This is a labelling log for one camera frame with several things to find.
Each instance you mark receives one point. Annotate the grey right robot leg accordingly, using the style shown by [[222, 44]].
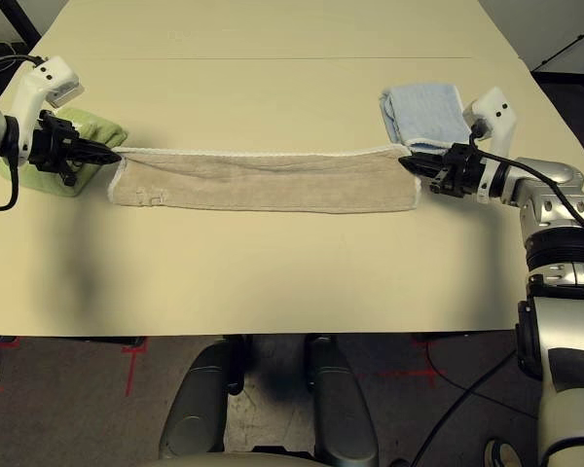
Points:
[[338, 404]]

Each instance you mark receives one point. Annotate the black table foot bar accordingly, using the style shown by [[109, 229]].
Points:
[[131, 340]]

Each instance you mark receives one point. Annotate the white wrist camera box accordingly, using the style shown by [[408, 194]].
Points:
[[496, 112], [48, 80]]

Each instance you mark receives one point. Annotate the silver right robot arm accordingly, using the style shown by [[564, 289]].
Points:
[[555, 204]]

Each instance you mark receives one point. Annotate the folded light blue towel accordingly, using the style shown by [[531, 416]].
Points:
[[428, 112]]

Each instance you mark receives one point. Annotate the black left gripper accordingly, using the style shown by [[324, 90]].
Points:
[[53, 141]]

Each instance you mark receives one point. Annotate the folded green towel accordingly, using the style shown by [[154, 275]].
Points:
[[102, 131]]

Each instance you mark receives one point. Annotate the beige towel with white trim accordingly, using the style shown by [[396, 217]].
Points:
[[272, 180]]

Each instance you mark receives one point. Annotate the grey left robot leg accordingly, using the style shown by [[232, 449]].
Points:
[[194, 404]]

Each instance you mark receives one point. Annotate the beige robot waist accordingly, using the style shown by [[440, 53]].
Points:
[[233, 462]]

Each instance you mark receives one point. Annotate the grey robot leg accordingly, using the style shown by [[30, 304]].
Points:
[[338, 404], [194, 404]]

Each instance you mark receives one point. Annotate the black table frame leg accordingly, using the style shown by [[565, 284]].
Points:
[[22, 24]]

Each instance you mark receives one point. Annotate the black tripod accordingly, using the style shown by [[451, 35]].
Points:
[[572, 45]]

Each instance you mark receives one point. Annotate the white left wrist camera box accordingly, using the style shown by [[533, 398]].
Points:
[[48, 80]]

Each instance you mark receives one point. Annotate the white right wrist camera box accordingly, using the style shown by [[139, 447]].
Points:
[[496, 112]]

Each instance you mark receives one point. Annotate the grey sneaker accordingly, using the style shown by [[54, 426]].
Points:
[[499, 452]]

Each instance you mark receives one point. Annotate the black side table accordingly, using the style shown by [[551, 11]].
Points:
[[574, 107]]

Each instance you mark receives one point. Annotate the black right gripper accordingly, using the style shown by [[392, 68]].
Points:
[[460, 170]]

